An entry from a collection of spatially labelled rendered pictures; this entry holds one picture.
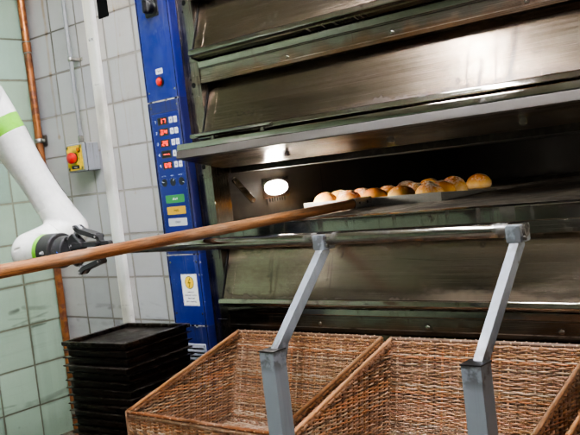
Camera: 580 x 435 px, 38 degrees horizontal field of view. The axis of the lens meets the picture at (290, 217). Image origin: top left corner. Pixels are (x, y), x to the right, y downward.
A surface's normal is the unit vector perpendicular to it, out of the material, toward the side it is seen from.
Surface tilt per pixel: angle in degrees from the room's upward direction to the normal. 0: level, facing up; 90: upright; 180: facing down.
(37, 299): 90
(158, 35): 90
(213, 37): 70
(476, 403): 90
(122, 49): 90
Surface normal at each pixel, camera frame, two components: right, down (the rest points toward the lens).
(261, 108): -0.64, -0.23
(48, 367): 0.76, -0.05
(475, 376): -0.64, 0.11
